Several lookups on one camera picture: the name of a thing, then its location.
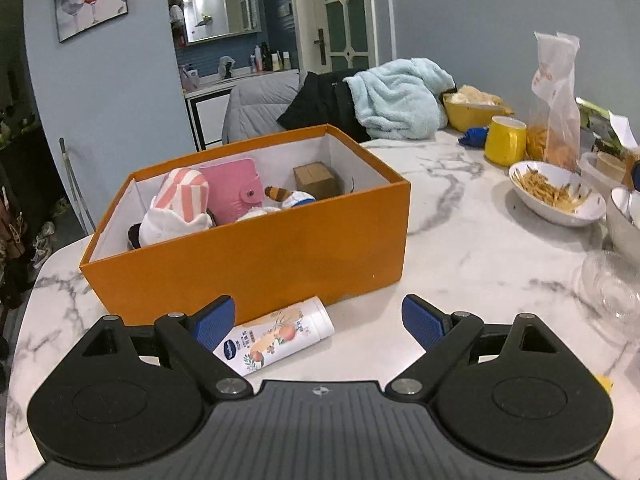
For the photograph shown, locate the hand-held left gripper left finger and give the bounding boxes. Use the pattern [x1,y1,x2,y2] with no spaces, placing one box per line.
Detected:
[80,295,253,402]

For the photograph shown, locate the white lotion tube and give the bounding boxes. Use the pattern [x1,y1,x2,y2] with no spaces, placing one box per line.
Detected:
[212,296,336,377]

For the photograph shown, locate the clear plastic container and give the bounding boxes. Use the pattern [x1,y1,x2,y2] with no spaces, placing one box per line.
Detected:
[577,150,631,201]

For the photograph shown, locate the grey quilted chair cover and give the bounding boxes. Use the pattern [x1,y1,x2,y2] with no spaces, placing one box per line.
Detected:
[221,72,306,146]

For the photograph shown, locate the small brown cardboard box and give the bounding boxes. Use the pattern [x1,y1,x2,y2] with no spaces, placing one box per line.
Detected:
[292,161,345,200]

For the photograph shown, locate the metal bowl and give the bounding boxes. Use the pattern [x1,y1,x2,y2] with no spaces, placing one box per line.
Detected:
[605,186,640,266]

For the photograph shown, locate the brown white plush dog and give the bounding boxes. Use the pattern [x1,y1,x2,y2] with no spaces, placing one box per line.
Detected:
[235,185,318,223]

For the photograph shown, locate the orange cardboard box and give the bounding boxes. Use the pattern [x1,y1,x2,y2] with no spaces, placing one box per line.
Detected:
[79,124,412,328]

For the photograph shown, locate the yellow mug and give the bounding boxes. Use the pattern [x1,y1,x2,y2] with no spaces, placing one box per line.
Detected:
[483,115,528,167]

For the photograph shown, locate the white vanity counter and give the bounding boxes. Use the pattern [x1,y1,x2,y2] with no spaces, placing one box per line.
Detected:
[182,67,301,151]

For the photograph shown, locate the black jacket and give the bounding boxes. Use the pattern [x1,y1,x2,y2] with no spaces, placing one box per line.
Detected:
[276,67,373,143]

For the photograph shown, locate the clear glass bowl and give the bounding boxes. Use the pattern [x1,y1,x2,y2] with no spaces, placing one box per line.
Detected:
[575,250,640,323]

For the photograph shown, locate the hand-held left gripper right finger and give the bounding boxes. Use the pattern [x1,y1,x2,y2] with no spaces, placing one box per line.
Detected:
[382,294,558,402]

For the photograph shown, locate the pink striped white plush toy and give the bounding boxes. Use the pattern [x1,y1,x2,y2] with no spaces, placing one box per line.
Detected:
[139,167,213,248]

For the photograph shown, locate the pair of shoes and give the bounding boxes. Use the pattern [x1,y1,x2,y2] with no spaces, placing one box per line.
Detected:
[30,220,56,268]

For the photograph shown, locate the light blue fleece blanket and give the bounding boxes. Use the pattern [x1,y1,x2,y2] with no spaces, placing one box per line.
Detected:
[345,58,457,141]

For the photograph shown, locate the yellow bowl of chips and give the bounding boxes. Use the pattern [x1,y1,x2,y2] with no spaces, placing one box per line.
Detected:
[442,85,516,131]

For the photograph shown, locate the blue crumpled wrapper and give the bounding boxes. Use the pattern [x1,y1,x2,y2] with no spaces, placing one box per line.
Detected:
[459,126,490,150]

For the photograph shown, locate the door with glass panes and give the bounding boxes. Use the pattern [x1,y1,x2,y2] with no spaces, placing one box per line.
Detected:
[290,0,381,73]

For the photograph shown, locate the white bowl of snack sticks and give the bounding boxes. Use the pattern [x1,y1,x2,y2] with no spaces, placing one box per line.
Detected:
[508,160,607,227]

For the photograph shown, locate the pink wallet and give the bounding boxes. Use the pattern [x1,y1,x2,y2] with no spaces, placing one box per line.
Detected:
[199,158,263,225]

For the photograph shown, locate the green snack packet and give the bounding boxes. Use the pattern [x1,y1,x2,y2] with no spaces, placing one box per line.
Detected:
[575,97,640,153]

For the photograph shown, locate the plastic bag of snacks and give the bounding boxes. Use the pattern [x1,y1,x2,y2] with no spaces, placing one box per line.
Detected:
[525,31,583,171]

